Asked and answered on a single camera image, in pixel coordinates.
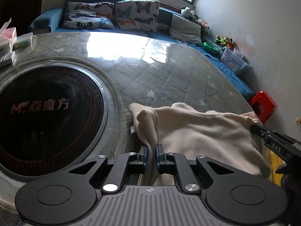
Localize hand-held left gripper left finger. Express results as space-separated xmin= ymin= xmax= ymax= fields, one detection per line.
xmin=68 ymin=145 xmax=148 ymax=193

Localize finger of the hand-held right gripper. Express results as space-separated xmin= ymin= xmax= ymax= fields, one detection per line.
xmin=251 ymin=124 xmax=268 ymax=139

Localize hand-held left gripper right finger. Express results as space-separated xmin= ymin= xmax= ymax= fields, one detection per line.
xmin=156 ymin=144 xmax=233 ymax=193

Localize cream sweater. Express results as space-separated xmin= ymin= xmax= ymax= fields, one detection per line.
xmin=128 ymin=102 xmax=271 ymax=186

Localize person's right hand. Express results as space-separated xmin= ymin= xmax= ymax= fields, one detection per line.
xmin=276 ymin=157 xmax=301 ymax=189

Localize red plastic stool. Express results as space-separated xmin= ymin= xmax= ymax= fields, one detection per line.
xmin=249 ymin=91 xmax=278 ymax=124

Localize blue sofa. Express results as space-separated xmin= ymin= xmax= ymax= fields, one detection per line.
xmin=28 ymin=0 xmax=257 ymax=99

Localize clear plastic storage box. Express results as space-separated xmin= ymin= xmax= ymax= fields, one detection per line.
xmin=220 ymin=47 xmax=250 ymax=74

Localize pile of small plush toys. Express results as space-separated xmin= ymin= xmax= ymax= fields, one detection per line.
xmin=215 ymin=35 xmax=236 ymax=50

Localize green bowl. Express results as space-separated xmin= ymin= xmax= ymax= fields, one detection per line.
xmin=203 ymin=42 xmax=220 ymax=54

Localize round black table heater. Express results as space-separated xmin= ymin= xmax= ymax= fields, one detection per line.
xmin=0 ymin=61 xmax=109 ymax=177

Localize grey pillow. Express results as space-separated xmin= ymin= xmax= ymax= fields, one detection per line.
xmin=169 ymin=14 xmax=203 ymax=47

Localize panda plush toy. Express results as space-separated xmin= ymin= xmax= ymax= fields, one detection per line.
xmin=181 ymin=7 xmax=198 ymax=20

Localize butterfly print pillow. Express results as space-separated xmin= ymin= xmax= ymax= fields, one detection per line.
xmin=115 ymin=0 xmax=161 ymax=32
xmin=64 ymin=2 xmax=115 ymax=20
xmin=62 ymin=15 xmax=115 ymax=30

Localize small clear plastic box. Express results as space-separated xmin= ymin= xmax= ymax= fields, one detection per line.
xmin=14 ymin=32 xmax=33 ymax=50

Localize small white box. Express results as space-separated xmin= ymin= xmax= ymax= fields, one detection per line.
xmin=0 ymin=51 xmax=16 ymax=67

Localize dark wooden door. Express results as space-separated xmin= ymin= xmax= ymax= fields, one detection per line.
xmin=9 ymin=0 xmax=45 ymax=36

